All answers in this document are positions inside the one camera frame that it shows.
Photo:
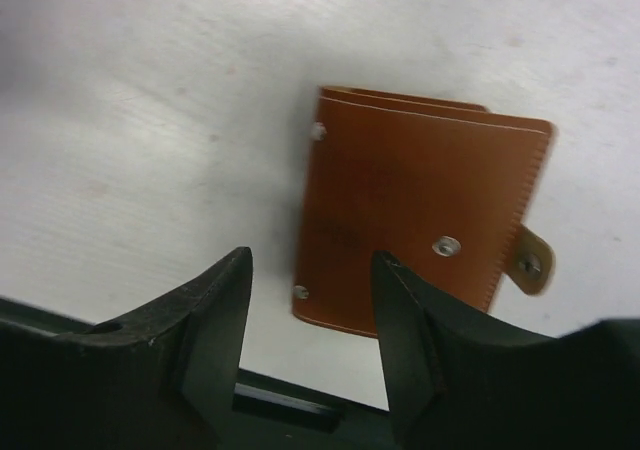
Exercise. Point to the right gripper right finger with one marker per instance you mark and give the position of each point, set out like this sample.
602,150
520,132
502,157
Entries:
458,378

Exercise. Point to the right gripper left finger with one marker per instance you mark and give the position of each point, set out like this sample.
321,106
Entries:
161,376

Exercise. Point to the brown leather card holder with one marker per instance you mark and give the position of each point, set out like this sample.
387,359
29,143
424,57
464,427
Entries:
442,185

